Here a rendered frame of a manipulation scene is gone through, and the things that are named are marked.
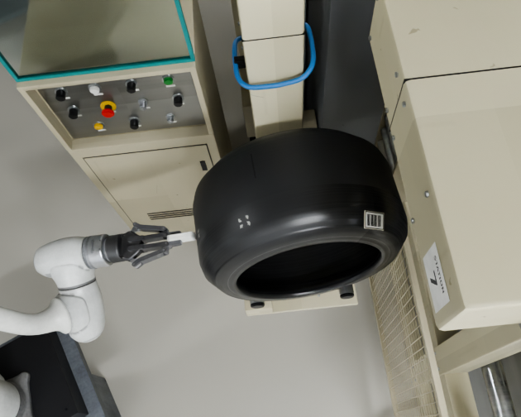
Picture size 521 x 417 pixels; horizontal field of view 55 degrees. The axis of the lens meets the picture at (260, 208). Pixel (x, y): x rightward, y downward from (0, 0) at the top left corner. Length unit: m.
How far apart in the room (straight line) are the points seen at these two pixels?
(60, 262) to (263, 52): 0.76
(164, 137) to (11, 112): 1.73
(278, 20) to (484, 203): 0.54
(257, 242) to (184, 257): 1.55
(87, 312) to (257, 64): 0.79
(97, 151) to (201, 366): 1.13
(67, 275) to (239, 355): 1.25
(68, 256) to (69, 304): 0.13
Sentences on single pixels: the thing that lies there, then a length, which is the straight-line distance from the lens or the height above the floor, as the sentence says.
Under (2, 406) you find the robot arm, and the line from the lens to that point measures 1.78.
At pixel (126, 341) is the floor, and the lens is 2.63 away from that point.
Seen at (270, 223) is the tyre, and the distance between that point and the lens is 1.11.
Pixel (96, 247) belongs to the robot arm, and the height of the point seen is 1.24.
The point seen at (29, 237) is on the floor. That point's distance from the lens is 3.01.
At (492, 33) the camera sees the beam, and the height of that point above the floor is 1.78.
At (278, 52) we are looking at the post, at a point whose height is 1.61.
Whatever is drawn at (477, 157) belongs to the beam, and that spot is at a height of 1.78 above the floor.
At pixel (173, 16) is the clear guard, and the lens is 1.48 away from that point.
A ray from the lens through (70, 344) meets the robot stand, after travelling 2.00.
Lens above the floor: 2.46
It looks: 65 degrees down
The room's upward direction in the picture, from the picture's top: 9 degrees counter-clockwise
